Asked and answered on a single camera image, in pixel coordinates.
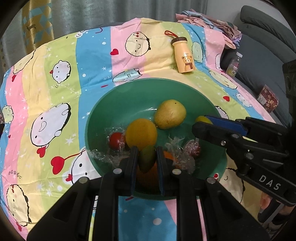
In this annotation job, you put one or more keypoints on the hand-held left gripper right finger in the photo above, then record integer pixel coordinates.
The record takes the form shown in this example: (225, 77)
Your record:
(160, 171)

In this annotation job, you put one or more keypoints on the cartoon printed striped blanket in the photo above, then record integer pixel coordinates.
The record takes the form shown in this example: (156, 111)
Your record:
(57, 92)

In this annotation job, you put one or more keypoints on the orange tangerine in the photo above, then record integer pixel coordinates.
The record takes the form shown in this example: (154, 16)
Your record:
(168, 155)

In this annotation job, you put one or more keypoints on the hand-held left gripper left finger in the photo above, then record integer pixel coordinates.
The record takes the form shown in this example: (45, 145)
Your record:
(134, 171)

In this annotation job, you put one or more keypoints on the red candy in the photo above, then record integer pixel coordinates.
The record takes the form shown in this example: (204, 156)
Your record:
(115, 141)
(193, 148)

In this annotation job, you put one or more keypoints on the gold patterned curtain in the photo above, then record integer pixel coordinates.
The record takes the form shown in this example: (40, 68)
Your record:
(37, 23)

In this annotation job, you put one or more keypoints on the grey curtain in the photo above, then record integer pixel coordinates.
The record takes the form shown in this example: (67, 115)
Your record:
(115, 11)

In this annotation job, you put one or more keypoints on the grey sofa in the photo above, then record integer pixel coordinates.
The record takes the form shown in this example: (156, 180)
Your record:
(261, 46)

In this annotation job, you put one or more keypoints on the pile of folded clothes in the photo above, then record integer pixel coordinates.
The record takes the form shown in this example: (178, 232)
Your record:
(212, 25)

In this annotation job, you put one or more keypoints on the green plastic basin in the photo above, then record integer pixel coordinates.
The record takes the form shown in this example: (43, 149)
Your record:
(115, 104)

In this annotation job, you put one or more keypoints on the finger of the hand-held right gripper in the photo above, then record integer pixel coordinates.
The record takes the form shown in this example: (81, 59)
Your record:
(215, 133)
(226, 125)

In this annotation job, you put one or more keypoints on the person's right hand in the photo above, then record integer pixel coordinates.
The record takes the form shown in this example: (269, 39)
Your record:
(264, 201)

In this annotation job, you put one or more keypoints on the yellow-green pear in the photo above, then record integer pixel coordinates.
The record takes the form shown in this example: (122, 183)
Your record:
(170, 113)

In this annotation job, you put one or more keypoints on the yellow bear print bottle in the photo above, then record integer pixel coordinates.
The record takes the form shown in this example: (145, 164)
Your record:
(185, 58)

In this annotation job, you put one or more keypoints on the clear plastic bottle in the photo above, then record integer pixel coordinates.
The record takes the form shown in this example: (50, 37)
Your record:
(234, 64)

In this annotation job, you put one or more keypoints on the yellow round citrus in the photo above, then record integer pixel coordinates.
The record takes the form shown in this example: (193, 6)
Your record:
(141, 134)

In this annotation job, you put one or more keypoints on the red patterned box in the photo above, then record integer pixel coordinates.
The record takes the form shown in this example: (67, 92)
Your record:
(268, 98)

